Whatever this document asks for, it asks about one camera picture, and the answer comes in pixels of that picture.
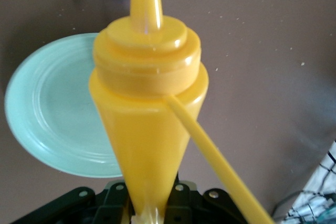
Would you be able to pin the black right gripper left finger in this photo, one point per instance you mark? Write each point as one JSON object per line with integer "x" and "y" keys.
{"x": 78, "y": 205}

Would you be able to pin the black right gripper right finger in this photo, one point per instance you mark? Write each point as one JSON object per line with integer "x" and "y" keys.
{"x": 199, "y": 208}

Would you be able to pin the yellow squeeze bottle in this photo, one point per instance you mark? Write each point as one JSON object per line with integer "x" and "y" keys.
{"x": 147, "y": 119}

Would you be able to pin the mint green plate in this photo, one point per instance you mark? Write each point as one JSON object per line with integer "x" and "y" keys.
{"x": 52, "y": 108}

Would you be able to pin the white black-grid cloth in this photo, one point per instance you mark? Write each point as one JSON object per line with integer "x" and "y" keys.
{"x": 323, "y": 176}

